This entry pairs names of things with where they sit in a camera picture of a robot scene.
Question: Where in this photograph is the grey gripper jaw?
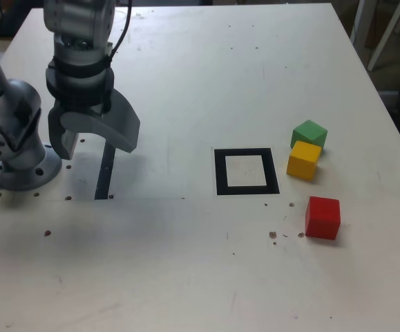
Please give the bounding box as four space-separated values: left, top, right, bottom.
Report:
59 88 141 154
47 100 79 160

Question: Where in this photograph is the yellow cube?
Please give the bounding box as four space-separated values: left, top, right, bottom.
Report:
286 140 323 181

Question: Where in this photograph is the green cube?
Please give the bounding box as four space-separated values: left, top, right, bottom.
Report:
290 119 328 152

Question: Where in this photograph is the red cube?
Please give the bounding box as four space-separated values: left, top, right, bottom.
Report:
305 196 341 240

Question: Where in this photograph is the black tape square outline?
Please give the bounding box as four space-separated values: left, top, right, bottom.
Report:
213 147 280 196

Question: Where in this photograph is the black tape strip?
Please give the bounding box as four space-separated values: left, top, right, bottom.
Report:
94 140 117 201

